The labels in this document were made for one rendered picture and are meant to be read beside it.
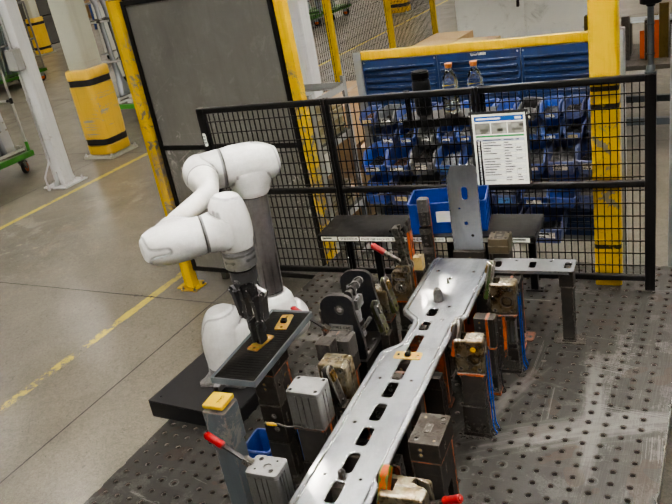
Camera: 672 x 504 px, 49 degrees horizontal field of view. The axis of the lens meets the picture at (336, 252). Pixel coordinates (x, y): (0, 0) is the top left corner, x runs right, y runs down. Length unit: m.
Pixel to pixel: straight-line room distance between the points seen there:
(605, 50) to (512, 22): 6.00
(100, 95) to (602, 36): 7.61
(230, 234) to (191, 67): 2.86
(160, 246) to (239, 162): 0.63
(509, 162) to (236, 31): 2.05
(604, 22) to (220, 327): 1.71
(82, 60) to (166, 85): 4.86
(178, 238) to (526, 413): 1.23
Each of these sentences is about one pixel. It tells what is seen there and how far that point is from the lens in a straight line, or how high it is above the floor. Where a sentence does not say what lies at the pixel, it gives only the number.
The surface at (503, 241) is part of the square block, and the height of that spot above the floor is 1.05.
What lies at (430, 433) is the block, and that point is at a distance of 1.90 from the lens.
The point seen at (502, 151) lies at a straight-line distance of 2.98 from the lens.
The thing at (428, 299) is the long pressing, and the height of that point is 1.00.
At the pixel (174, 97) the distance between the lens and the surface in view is 4.87.
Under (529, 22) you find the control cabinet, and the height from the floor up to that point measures 0.85.
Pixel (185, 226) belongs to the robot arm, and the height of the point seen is 1.57.
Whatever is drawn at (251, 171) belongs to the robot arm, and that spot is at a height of 1.51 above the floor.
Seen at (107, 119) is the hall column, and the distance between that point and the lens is 9.77.
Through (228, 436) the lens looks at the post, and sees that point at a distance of 1.96.
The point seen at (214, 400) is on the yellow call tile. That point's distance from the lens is 1.95.
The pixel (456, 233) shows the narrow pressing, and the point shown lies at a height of 1.07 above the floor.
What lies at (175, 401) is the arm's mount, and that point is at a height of 0.77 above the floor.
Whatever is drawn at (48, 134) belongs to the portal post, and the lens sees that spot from 8.92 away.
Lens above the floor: 2.20
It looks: 24 degrees down
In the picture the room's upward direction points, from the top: 11 degrees counter-clockwise
